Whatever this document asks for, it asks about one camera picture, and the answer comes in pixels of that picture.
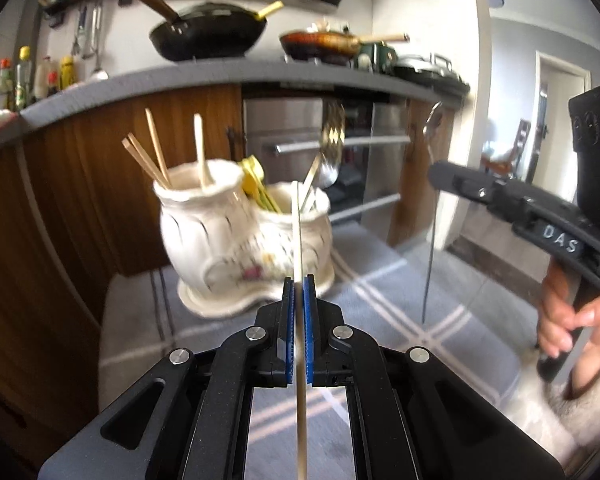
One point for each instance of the wooden chopstick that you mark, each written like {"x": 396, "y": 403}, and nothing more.
{"x": 157, "y": 145}
{"x": 200, "y": 150}
{"x": 300, "y": 240}
{"x": 140, "y": 160}
{"x": 147, "y": 155}

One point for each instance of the grey plaid tablecloth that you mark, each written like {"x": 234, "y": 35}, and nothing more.
{"x": 380, "y": 300}

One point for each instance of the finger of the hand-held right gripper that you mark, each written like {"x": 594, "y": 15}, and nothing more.
{"x": 470, "y": 182}

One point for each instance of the person's right forearm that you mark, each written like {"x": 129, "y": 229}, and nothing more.
{"x": 545, "y": 410}

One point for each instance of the gold metal utensil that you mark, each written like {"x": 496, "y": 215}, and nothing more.
{"x": 332, "y": 130}

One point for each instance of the green kettle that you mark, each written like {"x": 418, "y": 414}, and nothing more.
{"x": 377, "y": 55}

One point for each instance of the yellow spatula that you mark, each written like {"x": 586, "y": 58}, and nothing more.
{"x": 271, "y": 9}

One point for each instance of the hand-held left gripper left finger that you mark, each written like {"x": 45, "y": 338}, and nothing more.
{"x": 289, "y": 330}

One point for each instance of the white door frame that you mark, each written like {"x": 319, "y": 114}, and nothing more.
{"x": 545, "y": 110}

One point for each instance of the yellow green plastic spoon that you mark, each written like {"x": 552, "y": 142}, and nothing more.
{"x": 251, "y": 167}
{"x": 265, "y": 197}

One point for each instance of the grey kitchen countertop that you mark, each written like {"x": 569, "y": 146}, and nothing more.
{"x": 205, "y": 77}

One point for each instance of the brown frying pan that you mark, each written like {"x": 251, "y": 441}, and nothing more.
{"x": 325, "y": 44}

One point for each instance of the person's right hand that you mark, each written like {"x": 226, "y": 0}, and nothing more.
{"x": 555, "y": 325}

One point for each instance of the black lidded pan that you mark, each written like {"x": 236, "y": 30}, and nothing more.
{"x": 430, "y": 67}

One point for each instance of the white ceramic utensil holder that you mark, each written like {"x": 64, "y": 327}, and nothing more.
{"x": 205, "y": 240}

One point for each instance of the black wok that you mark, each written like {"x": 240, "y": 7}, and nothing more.
{"x": 210, "y": 35}

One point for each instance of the hanging metal utensil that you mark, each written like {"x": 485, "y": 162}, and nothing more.
{"x": 81, "y": 30}

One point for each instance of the hanging metal ladle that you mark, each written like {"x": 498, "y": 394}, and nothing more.
{"x": 98, "y": 60}

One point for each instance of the row of condiment bottles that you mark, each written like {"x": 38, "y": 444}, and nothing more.
{"x": 25, "y": 75}

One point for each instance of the wooden base cabinet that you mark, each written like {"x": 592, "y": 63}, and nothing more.
{"x": 400, "y": 195}
{"x": 80, "y": 185}

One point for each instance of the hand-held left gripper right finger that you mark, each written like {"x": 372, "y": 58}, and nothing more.
{"x": 310, "y": 330}

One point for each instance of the wooden chair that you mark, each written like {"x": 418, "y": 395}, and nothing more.
{"x": 521, "y": 145}

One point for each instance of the stainless steel oven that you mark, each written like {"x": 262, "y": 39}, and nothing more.
{"x": 280, "y": 130}

